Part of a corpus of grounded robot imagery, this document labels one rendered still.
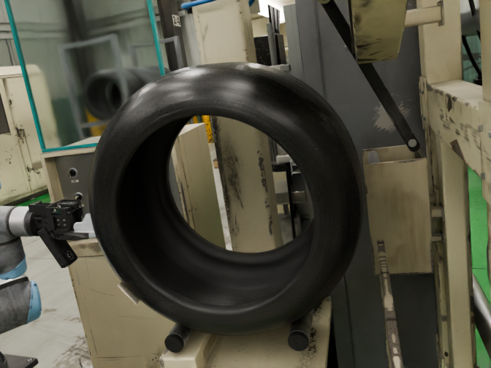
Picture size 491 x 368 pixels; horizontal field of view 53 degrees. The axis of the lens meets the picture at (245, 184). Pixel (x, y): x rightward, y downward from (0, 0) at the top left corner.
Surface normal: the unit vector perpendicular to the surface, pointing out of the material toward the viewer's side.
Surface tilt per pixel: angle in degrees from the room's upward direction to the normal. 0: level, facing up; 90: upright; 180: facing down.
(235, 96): 80
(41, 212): 90
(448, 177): 90
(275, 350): 0
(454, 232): 90
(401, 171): 90
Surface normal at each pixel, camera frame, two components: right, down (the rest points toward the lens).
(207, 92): -0.21, 0.07
